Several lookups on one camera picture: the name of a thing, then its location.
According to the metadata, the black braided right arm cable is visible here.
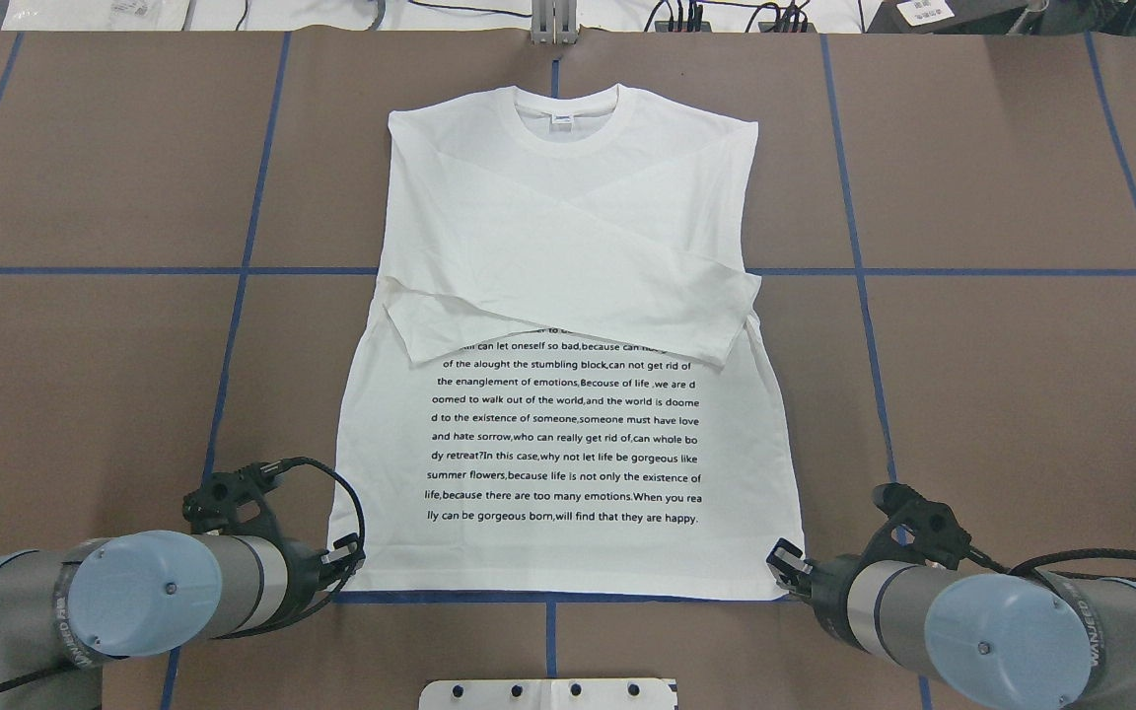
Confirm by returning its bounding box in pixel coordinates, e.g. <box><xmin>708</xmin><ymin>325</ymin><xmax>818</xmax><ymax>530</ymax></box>
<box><xmin>962</xmin><ymin>544</ymin><xmax>1136</xmax><ymax>583</ymax></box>

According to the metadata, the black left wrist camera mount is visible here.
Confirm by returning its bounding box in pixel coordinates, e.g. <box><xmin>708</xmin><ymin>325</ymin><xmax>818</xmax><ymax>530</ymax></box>
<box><xmin>183</xmin><ymin>462</ymin><xmax>281</xmax><ymax>540</ymax></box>

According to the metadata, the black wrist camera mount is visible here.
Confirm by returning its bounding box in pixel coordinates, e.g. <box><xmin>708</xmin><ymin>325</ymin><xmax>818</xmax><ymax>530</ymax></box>
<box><xmin>183</xmin><ymin>462</ymin><xmax>281</xmax><ymax>540</ymax></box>
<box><xmin>864</xmin><ymin>482</ymin><xmax>972</xmax><ymax>570</ymax></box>

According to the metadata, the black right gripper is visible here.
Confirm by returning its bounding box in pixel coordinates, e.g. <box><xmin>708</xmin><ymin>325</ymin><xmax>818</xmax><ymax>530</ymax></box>
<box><xmin>766</xmin><ymin>538</ymin><xmax>864</xmax><ymax>651</ymax></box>

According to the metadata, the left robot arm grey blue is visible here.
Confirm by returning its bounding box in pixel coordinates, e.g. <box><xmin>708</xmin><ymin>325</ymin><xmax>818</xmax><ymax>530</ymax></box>
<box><xmin>0</xmin><ymin>531</ymin><xmax>365</xmax><ymax>709</ymax></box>

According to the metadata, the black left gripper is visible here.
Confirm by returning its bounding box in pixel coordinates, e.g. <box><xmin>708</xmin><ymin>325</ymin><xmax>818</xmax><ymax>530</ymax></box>
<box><xmin>278</xmin><ymin>532</ymin><xmax>366</xmax><ymax>624</ymax></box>

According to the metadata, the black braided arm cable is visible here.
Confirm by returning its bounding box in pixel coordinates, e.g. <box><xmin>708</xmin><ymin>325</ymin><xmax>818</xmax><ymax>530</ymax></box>
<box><xmin>0</xmin><ymin>456</ymin><xmax>368</xmax><ymax>710</ymax></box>
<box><xmin>962</xmin><ymin>544</ymin><xmax>1136</xmax><ymax>583</ymax></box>

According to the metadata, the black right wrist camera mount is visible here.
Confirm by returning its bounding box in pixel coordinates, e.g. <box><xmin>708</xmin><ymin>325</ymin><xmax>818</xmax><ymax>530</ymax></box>
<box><xmin>864</xmin><ymin>482</ymin><xmax>972</xmax><ymax>570</ymax></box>

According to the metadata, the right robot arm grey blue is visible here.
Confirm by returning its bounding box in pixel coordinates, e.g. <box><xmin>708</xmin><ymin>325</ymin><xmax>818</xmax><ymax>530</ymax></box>
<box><xmin>769</xmin><ymin>538</ymin><xmax>1136</xmax><ymax>709</ymax></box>

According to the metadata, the black box with white label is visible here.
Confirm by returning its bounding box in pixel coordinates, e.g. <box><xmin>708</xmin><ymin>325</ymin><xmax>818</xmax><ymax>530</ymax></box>
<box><xmin>866</xmin><ymin>1</ymin><xmax>1029</xmax><ymax>36</ymax></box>

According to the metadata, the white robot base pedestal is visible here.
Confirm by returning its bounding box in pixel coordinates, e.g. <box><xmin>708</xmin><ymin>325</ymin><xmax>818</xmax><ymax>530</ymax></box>
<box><xmin>418</xmin><ymin>677</ymin><xmax>679</xmax><ymax>709</ymax></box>

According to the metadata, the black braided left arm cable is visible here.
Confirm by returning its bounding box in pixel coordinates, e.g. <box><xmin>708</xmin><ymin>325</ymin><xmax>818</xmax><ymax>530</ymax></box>
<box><xmin>0</xmin><ymin>456</ymin><xmax>368</xmax><ymax>710</ymax></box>

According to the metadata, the white long-sleeve printed shirt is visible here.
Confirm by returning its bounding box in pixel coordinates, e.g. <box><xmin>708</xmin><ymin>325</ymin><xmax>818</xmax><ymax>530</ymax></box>
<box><xmin>335</xmin><ymin>85</ymin><xmax>804</xmax><ymax>601</ymax></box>

